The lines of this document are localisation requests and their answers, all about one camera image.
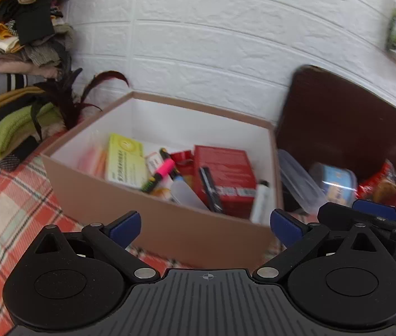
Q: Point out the blue label round tin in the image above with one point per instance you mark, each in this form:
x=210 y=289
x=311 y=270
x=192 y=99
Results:
x=338 y=184

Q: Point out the clear plastic case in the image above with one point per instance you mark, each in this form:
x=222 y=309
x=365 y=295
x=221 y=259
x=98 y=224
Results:
x=300 y=184

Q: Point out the stack of folded clothes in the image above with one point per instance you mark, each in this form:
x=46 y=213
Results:
x=36 y=78

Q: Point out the red rectangular box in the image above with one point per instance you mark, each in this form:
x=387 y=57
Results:
x=232 y=175

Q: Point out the cardboard storage box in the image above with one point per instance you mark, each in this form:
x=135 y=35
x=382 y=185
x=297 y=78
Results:
x=191 y=236

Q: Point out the pink highlighter marker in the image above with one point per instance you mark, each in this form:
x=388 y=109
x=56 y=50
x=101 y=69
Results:
x=163 y=171

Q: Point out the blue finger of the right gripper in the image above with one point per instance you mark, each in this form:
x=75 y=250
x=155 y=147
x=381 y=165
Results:
x=375 y=209

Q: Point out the yellow green medicine box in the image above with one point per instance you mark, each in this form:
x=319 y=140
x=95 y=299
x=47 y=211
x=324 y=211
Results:
x=125 y=163

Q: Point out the red snack packet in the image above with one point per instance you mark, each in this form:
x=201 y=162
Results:
x=379 y=187

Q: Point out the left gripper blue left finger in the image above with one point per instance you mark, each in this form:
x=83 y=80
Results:
x=124 y=230

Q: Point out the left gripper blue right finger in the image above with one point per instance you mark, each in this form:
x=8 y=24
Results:
x=287 y=228

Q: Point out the white tube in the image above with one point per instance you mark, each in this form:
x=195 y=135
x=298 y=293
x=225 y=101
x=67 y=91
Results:
x=260 y=203

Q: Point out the black marker pen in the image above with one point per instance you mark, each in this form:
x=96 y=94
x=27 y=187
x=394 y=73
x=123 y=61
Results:
x=211 y=192

